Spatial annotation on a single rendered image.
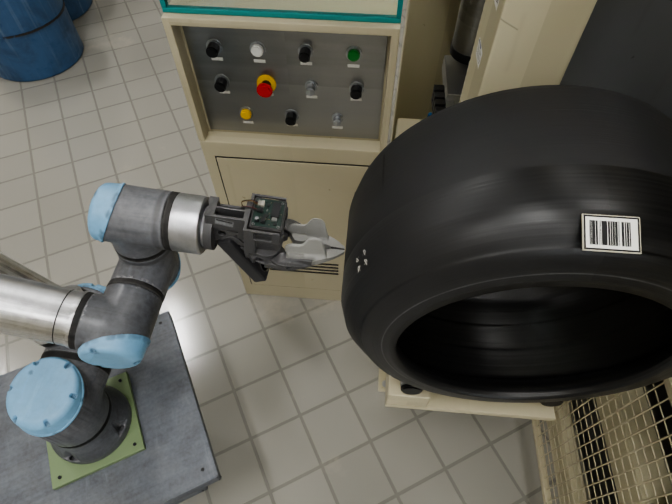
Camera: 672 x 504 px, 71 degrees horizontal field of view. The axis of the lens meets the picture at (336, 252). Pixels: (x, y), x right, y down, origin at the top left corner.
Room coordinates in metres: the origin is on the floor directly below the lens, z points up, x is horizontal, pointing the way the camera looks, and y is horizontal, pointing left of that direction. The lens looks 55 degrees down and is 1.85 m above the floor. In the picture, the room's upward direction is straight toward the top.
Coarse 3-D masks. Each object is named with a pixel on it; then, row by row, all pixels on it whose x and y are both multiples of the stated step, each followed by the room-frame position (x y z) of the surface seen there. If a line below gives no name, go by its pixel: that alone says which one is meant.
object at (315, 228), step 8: (296, 224) 0.45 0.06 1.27; (304, 224) 0.45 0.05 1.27; (312, 224) 0.45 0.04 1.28; (320, 224) 0.45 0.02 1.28; (296, 232) 0.45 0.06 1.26; (304, 232) 0.45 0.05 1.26; (312, 232) 0.45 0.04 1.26; (320, 232) 0.45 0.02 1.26; (296, 240) 0.44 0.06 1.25; (304, 240) 0.44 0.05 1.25; (328, 240) 0.44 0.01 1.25; (336, 240) 0.44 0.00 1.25; (328, 248) 0.43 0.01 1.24; (344, 248) 0.43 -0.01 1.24
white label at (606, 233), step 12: (588, 216) 0.32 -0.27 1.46; (600, 216) 0.32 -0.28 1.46; (612, 216) 0.32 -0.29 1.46; (624, 216) 0.32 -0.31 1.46; (588, 228) 0.31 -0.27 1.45; (600, 228) 0.31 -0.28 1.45; (612, 228) 0.31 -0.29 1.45; (624, 228) 0.31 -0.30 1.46; (636, 228) 0.31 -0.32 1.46; (588, 240) 0.30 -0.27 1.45; (600, 240) 0.30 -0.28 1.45; (612, 240) 0.29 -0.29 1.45; (624, 240) 0.29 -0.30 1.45; (636, 240) 0.29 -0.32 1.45; (624, 252) 0.28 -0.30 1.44; (636, 252) 0.28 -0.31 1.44
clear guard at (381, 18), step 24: (168, 0) 1.09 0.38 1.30; (192, 0) 1.08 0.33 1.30; (216, 0) 1.08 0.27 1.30; (240, 0) 1.07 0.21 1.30; (264, 0) 1.07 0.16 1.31; (288, 0) 1.06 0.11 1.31; (312, 0) 1.06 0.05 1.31; (336, 0) 1.05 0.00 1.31; (360, 0) 1.05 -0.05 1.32; (384, 0) 1.04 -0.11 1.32
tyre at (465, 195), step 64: (448, 128) 0.50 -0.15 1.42; (512, 128) 0.46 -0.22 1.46; (576, 128) 0.45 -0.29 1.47; (640, 128) 0.46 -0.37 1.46; (384, 192) 0.45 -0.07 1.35; (448, 192) 0.39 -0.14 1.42; (512, 192) 0.36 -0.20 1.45; (576, 192) 0.35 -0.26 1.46; (640, 192) 0.35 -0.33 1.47; (384, 256) 0.35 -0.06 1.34; (448, 256) 0.32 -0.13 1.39; (512, 256) 0.30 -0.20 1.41; (576, 256) 0.29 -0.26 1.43; (640, 256) 0.29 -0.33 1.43; (384, 320) 0.30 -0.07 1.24; (448, 320) 0.47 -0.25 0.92; (512, 320) 0.47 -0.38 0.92; (576, 320) 0.44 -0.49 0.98; (640, 320) 0.39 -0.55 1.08; (448, 384) 0.30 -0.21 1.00; (512, 384) 0.32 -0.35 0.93; (576, 384) 0.29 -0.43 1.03; (640, 384) 0.27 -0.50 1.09
